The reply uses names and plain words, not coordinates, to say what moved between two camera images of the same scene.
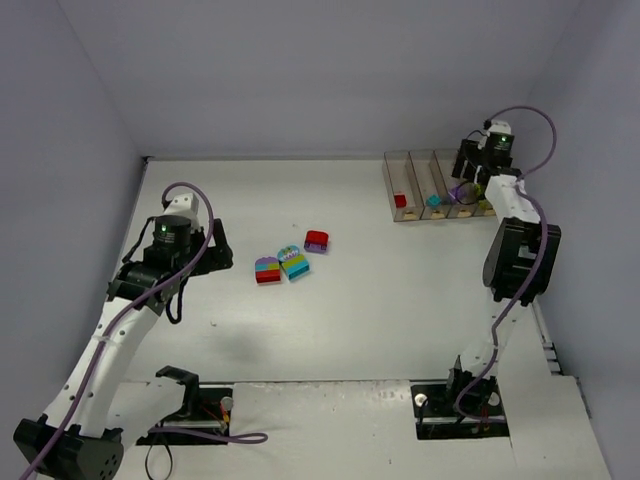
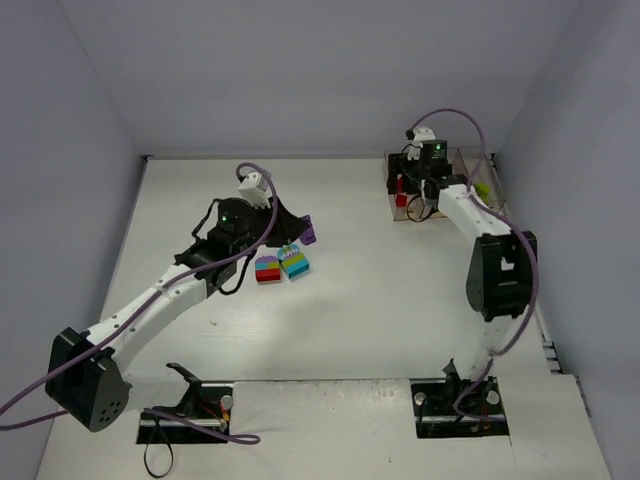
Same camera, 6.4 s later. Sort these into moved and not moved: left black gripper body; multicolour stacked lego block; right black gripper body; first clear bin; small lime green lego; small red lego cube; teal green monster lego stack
Moved: right black gripper body; left black gripper body
Not moved: first clear bin; small red lego cube; multicolour stacked lego block; teal green monster lego stack; small lime green lego
